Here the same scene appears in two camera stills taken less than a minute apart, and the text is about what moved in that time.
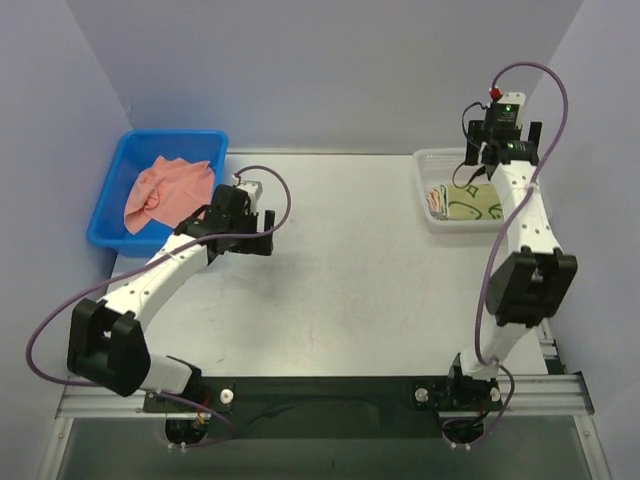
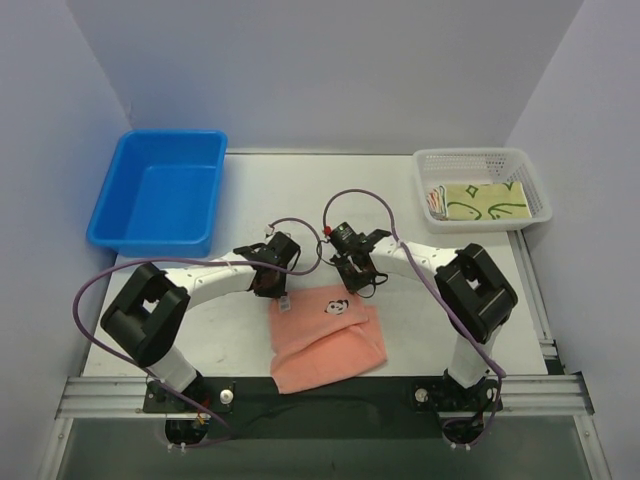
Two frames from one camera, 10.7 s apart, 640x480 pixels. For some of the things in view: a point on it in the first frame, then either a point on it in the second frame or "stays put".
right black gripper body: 535,132 → 357,273
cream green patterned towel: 473,202 stays put
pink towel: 169,192 → 321,335
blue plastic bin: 136,152 stays put
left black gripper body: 251,233 → 270,282
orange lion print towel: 435,203 stays put
